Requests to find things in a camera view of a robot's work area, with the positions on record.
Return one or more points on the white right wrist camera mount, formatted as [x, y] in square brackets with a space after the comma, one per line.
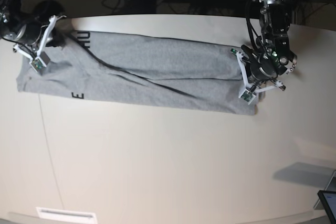
[37, 59]

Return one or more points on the grey T-shirt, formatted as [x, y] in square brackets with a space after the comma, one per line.
[140, 70]

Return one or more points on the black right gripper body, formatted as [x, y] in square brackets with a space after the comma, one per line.
[27, 33]

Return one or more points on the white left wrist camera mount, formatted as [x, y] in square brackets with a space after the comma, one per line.
[249, 93]

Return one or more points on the tablet screen corner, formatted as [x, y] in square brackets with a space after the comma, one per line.
[327, 199]

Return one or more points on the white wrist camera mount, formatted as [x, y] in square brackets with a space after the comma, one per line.
[249, 93]
[37, 59]

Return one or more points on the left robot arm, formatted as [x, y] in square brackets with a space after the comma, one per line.
[270, 55]

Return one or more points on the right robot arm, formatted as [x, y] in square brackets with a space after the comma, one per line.
[11, 11]

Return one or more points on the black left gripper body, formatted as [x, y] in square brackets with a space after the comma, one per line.
[257, 70]

